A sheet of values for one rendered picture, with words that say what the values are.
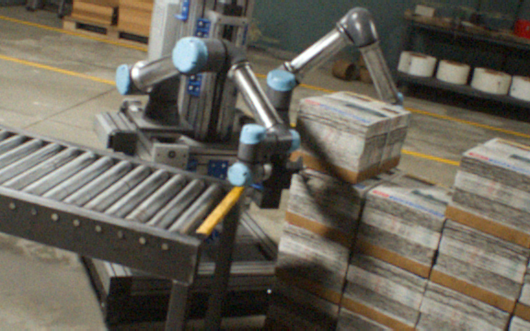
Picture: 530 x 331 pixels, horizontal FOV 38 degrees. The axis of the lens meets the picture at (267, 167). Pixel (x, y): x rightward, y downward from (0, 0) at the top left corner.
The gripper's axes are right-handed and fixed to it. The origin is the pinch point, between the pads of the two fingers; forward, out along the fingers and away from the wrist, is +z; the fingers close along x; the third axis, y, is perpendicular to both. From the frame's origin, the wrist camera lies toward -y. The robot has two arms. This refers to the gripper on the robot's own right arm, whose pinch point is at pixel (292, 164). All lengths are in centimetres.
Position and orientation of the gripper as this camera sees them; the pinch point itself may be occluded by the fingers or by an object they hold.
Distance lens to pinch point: 270.0
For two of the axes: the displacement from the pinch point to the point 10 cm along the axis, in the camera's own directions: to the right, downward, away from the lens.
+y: 1.8, -9.3, -3.1
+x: -8.3, -3.1, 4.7
